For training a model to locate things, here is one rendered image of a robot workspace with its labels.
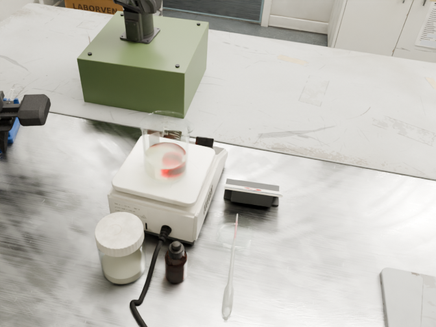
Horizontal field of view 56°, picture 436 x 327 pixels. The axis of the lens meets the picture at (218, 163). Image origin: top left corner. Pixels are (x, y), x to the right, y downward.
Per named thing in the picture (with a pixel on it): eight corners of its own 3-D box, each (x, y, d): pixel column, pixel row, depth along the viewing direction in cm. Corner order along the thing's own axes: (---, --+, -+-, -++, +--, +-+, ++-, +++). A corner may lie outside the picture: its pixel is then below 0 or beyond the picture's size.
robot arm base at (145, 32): (132, 24, 88) (129, -3, 83) (161, 30, 87) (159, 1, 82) (117, 39, 83) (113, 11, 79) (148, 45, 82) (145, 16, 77)
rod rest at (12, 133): (7, 111, 80) (2, 95, 77) (25, 111, 80) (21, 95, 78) (-7, 144, 73) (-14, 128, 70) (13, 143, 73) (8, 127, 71)
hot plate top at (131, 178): (143, 137, 64) (142, 132, 64) (217, 153, 63) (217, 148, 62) (109, 189, 56) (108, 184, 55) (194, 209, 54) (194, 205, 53)
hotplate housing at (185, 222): (158, 145, 75) (157, 109, 70) (227, 161, 73) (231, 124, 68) (103, 239, 59) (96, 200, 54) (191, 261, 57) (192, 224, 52)
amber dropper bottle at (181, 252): (190, 279, 55) (192, 248, 50) (169, 287, 54) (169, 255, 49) (182, 262, 57) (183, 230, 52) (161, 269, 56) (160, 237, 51)
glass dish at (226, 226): (217, 253, 59) (217, 243, 57) (215, 223, 63) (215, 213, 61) (254, 253, 59) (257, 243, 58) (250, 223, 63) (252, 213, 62)
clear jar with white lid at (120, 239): (127, 294, 53) (121, 257, 47) (91, 272, 55) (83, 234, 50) (156, 261, 57) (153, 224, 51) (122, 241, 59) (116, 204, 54)
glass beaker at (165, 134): (137, 184, 56) (132, 135, 50) (150, 154, 61) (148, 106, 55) (187, 193, 55) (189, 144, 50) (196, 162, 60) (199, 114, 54)
